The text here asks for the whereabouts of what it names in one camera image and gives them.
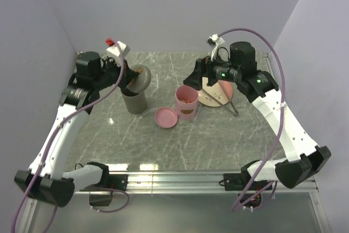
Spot pink cylindrical container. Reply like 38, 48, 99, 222
175, 85, 198, 121

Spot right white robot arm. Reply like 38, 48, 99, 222
183, 41, 332, 189

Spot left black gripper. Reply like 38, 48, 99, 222
94, 56, 137, 91

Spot pink lid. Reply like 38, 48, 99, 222
154, 107, 178, 129

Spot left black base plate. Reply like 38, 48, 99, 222
106, 174, 128, 191

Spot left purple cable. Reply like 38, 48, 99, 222
10, 40, 130, 233

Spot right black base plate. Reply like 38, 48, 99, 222
219, 172, 269, 191

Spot grey lid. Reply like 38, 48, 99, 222
131, 64, 152, 93

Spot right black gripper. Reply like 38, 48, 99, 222
183, 50, 241, 91

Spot aluminium mounting rail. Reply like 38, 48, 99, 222
74, 170, 318, 195

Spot metal food tongs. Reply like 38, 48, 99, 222
200, 80, 239, 116

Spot orange sausage near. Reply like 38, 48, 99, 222
180, 99, 192, 104

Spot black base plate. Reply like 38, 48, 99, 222
106, 174, 128, 191
219, 172, 269, 191

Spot grey cylindrical container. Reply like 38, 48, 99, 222
122, 91, 148, 115

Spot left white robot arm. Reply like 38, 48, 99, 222
14, 47, 137, 207

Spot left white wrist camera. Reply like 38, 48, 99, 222
105, 38, 130, 65

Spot pink cream plate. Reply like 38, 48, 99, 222
197, 77, 234, 107

